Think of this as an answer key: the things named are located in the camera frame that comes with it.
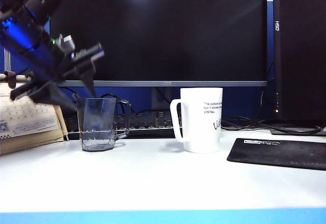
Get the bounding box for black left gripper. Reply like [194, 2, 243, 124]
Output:
[0, 10, 105, 112]

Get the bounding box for transparent faceted plastic cup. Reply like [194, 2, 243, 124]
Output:
[76, 97, 132, 152]

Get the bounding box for white ceramic cup with text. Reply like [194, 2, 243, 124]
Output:
[170, 87, 224, 154]

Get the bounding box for beige stylus with silver tip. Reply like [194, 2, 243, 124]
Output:
[55, 104, 70, 142]

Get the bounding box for cork-barrel pen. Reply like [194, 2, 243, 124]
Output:
[0, 71, 33, 89]

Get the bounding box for beige desk calendar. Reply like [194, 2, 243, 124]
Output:
[0, 80, 66, 156]

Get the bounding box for grey monitor stand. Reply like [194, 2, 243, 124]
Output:
[152, 86, 173, 111]

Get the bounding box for black keyboard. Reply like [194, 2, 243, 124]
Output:
[62, 109, 184, 139]

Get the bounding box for large black monitor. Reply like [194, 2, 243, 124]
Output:
[49, 0, 268, 87]

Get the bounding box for black HSD monitor base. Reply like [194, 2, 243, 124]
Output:
[269, 126, 326, 137]

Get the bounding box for black mouse pad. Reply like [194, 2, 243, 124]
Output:
[226, 137, 326, 171]

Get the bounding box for black computer tower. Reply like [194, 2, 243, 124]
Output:
[272, 0, 326, 122]

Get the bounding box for black thin cable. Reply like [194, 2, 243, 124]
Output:
[61, 87, 135, 115]

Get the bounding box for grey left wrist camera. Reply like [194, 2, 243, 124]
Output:
[52, 33, 76, 54]

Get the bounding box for black hanging cable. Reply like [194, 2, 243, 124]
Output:
[259, 61, 276, 123]

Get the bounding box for black looped cable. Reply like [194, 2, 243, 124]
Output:
[221, 116, 322, 135]

